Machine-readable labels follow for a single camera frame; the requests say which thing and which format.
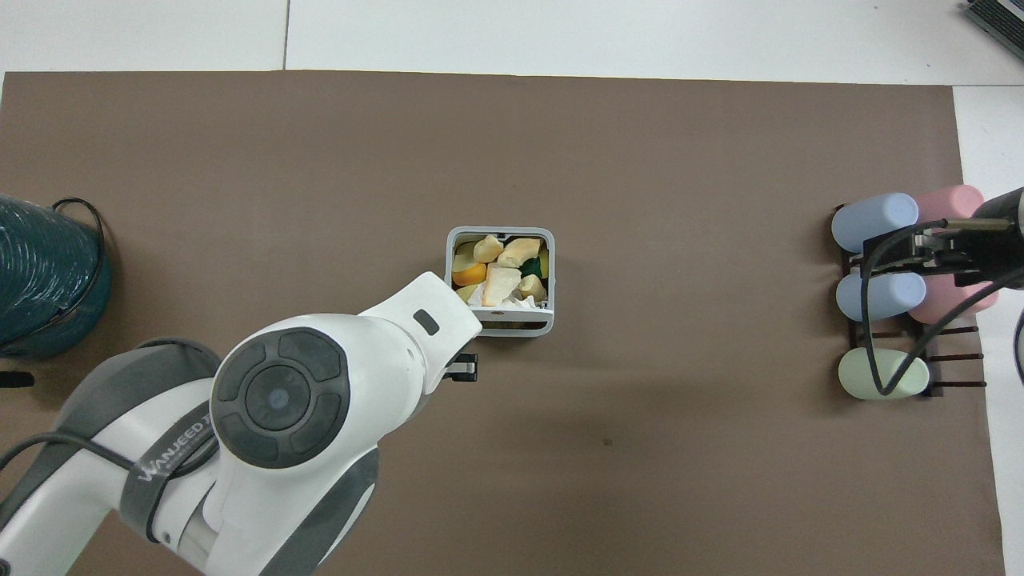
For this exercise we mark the cream bread slice scrap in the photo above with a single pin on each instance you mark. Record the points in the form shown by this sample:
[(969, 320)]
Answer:
[(502, 286)]

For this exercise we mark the black stand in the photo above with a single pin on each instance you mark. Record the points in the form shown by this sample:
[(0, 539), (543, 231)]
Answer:
[(16, 380)]

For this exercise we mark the teal ribbed bin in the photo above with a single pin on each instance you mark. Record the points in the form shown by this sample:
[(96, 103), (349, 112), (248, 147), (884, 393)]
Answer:
[(40, 272)]

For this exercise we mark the beige food scrap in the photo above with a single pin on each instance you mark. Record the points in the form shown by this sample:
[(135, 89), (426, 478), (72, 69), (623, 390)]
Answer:
[(533, 288), (487, 249), (522, 250)]

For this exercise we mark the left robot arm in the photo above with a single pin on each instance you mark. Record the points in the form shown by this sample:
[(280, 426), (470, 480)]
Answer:
[(280, 400)]

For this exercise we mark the white crumpled tissue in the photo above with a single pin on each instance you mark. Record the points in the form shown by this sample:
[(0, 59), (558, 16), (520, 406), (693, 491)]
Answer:
[(520, 304)]

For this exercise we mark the pink cup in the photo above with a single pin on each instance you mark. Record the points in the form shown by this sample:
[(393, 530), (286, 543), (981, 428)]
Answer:
[(948, 203), (956, 304)]

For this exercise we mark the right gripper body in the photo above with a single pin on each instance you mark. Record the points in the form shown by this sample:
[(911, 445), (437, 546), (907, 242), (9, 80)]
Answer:
[(992, 252)]

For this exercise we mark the light green cup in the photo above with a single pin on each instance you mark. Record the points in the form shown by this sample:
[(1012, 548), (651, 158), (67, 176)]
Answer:
[(856, 374)]

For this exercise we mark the light blue cup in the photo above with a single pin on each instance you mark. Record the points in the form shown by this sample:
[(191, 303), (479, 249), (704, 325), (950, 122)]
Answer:
[(880, 296), (874, 221)]

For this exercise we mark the orange food scrap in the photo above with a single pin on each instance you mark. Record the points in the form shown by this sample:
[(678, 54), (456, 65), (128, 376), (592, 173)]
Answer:
[(468, 274)]

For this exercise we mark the dark wooden cup rack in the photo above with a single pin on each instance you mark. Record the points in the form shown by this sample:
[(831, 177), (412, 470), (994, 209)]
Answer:
[(956, 356)]

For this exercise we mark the green food scrap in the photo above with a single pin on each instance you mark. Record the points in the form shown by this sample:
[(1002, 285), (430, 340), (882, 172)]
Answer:
[(531, 266)]

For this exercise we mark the grey device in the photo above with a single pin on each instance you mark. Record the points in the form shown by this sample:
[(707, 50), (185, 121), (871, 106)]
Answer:
[(1000, 16)]

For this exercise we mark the small grey trash can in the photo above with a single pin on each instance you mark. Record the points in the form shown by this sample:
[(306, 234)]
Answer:
[(528, 324)]

